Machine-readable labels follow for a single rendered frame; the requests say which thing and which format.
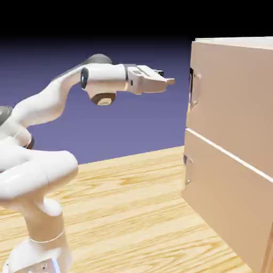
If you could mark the short cabinet door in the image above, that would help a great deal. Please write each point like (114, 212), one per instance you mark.
(224, 196)

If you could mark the tall cabinet door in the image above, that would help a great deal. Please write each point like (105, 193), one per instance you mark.
(232, 102)

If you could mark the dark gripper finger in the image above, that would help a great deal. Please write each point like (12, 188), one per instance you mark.
(160, 73)

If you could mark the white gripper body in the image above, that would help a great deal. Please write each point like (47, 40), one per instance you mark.
(152, 84)

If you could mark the light wooden cabinet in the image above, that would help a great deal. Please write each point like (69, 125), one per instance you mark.
(230, 149)

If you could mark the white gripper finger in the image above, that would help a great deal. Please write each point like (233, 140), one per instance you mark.
(170, 81)

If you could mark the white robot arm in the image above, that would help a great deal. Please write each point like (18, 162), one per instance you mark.
(42, 102)

